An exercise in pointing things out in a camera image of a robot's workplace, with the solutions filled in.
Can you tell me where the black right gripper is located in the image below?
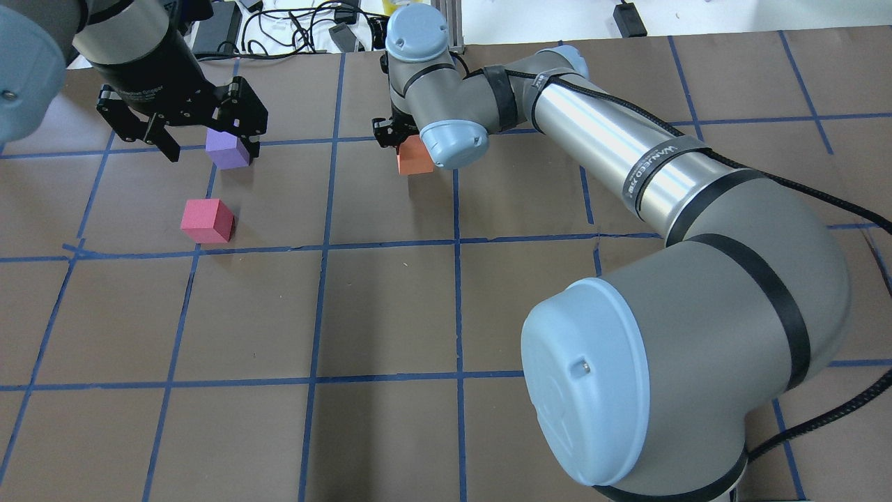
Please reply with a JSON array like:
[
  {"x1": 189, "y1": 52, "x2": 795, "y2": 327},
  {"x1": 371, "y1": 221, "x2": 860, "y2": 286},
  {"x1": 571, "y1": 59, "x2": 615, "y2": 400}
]
[{"x1": 372, "y1": 115, "x2": 420, "y2": 147}]

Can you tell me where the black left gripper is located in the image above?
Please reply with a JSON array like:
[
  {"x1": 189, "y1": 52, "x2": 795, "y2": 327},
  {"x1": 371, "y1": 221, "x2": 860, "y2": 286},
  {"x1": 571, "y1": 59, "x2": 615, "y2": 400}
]
[{"x1": 91, "y1": 28, "x2": 270, "y2": 162}]

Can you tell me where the orange foam cube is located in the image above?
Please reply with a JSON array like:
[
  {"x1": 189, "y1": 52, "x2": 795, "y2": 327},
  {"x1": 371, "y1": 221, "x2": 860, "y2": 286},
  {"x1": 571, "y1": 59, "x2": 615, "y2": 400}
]
[{"x1": 397, "y1": 135, "x2": 436, "y2": 176}]

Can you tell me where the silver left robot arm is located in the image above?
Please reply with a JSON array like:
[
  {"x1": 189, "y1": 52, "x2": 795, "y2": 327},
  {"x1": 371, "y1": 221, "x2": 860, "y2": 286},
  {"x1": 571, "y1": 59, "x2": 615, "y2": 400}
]
[{"x1": 1, "y1": 1, "x2": 268, "y2": 162}]

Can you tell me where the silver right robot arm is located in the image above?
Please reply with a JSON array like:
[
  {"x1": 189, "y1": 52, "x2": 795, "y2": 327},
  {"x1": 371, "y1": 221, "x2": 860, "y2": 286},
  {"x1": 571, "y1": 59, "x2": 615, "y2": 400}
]
[{"x1": 373, "y1": 3, "x2": 890, "y2": 501}]

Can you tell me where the purple foam cube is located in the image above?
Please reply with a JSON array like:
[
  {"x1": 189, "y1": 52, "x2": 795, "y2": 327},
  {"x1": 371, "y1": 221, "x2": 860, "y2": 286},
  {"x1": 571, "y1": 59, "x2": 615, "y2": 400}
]
[{"x1": 205, "y1": 128, "x2": 251, "y2": 169}]

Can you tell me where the red foam cube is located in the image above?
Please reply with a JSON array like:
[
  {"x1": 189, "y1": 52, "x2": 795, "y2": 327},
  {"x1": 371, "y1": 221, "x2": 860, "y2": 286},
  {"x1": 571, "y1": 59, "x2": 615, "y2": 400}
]
[{"x1": 180, "y1": 198, "x2": 235, "y2": 244}]

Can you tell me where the black power adapter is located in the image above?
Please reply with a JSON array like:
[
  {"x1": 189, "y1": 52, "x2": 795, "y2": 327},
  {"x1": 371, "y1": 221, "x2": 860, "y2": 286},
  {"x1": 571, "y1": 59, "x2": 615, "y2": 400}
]
[{"x1": 613, "y1": 1, "x2": 649, "y2": 38}]

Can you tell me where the aluminium frame post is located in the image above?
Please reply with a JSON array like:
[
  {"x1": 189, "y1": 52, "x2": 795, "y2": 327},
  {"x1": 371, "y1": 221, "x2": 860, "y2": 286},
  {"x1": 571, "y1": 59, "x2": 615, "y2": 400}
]
[{"x1": 432, "y1": 0, "x2": 466, "y2": 54}]

